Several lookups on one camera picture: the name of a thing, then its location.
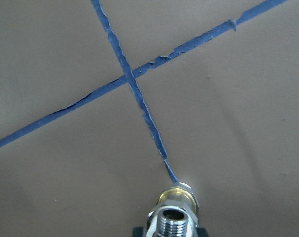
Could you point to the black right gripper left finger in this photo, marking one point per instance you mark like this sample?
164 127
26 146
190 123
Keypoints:
139 232

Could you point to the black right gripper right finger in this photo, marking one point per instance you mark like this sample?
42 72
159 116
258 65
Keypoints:
202 232

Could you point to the chrome angle valve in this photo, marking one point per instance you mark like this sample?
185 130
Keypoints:
171 221

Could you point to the white PPR pipe brass fitting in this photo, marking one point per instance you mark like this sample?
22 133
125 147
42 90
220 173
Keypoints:
180 192

